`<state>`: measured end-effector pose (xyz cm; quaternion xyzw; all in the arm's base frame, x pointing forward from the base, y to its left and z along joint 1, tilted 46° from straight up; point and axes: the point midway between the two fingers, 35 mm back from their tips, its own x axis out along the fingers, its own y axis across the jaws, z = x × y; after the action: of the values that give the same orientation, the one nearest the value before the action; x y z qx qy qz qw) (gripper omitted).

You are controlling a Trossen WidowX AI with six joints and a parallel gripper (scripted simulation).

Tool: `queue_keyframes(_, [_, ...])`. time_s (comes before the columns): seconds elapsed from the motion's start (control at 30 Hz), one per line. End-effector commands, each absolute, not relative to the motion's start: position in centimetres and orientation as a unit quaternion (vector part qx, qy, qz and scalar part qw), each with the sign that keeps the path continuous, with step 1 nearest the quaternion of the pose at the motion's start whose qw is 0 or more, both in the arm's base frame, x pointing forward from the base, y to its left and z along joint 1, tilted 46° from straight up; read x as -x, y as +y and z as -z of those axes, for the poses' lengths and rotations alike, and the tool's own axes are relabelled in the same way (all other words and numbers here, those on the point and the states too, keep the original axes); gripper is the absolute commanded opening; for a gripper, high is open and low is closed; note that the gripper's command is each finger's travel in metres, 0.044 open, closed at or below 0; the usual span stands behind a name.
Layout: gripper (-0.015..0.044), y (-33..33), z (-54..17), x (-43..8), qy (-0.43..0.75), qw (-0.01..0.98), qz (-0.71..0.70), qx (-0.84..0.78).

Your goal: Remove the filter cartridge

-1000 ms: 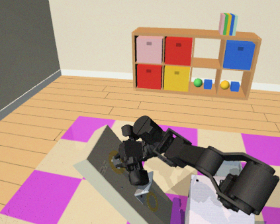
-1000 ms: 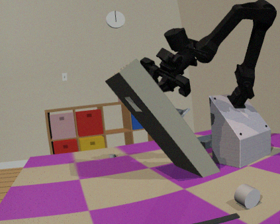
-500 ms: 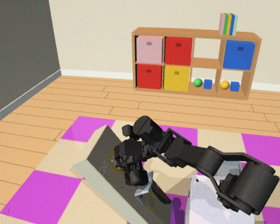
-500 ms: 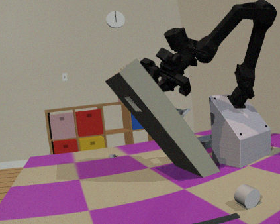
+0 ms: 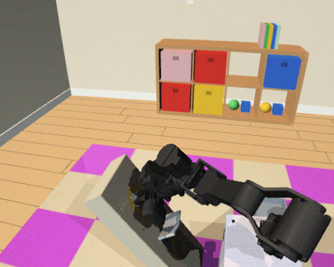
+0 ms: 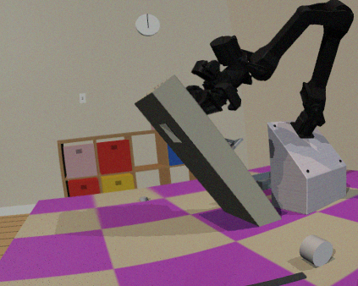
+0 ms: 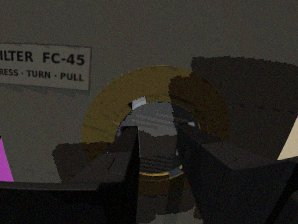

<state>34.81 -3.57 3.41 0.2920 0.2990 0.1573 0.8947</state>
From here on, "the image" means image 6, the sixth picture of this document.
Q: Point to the grey cylinder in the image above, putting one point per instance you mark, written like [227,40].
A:
[316,250]

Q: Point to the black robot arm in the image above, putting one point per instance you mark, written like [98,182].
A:
[336,18]

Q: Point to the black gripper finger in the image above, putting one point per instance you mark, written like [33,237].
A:
[209,103]
[195,94]

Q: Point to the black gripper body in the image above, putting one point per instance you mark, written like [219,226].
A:
[226,90]

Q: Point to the dark grey flat bar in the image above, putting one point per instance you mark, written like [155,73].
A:
[280,281]

